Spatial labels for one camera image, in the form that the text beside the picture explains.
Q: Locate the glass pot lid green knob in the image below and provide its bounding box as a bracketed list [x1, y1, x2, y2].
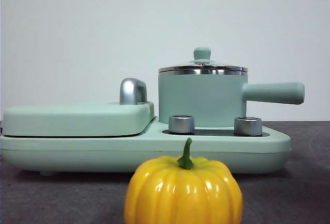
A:
[157, 47, 249, 75]

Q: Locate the yellow toy pumpkin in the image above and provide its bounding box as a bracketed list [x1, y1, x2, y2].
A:
[124, 137, 243, 224]

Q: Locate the silver control knob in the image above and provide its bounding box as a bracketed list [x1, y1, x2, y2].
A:
[168, 115, 196, 135]
[234, 116, 263, 136]

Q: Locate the black control panel strip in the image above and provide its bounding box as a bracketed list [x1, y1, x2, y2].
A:
[161, 128, 264, 137]

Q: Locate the mint green breakfast machine base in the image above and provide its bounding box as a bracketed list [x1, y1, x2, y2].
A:
[0, 123, 292, 177]

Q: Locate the mint green griddle cover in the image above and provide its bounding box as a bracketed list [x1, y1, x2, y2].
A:
[2, 101, 156, 138]

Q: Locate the mint green pot with handle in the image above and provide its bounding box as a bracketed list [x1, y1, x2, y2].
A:
[157, 69, 306, 129]

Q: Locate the silver griddle cover handle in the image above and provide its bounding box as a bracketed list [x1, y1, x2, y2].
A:
[119, 77, 149, 105]

